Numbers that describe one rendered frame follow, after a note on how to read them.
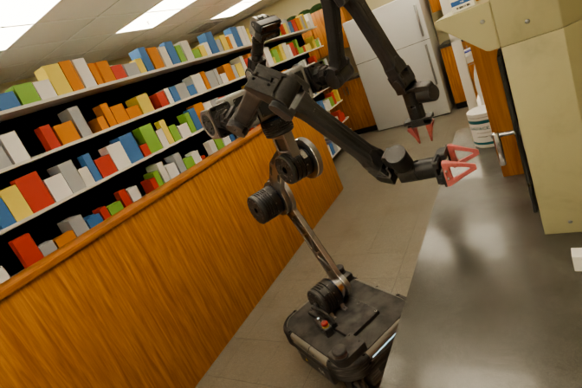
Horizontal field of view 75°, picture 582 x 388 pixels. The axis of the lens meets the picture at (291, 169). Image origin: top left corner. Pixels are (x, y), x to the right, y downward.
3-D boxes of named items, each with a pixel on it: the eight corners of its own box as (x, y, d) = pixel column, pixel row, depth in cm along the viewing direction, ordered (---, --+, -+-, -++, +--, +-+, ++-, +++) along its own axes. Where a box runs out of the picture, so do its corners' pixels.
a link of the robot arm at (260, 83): (260, 50, 96) (241, 82, 93) (305, 79, 98) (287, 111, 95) (237, 106, 138) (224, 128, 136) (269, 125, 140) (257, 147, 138)
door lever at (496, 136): (523, 164, 92) (522, 159, 94) (514, 128, 89) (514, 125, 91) (498, 168, 95) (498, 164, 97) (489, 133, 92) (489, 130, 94)
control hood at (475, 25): (501, 30, 106) (493, -6, 103) (501, 48, 80) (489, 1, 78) (458, 45, 112) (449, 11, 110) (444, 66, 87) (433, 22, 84)
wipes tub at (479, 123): (508, 132, 160) (501, 100, 156) (509, 144, 149) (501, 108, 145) (475, 139, 167) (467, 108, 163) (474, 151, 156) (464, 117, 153)
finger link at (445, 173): (474, 146, 96) (436, 154, 101) (471, 157, 90) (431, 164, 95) (481, 170, 97) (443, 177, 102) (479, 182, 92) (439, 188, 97)
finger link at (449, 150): (475, 137, 101) (440, 145, 106) (474, 146, 95) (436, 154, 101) (482, 159, 103) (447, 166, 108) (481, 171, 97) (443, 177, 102)
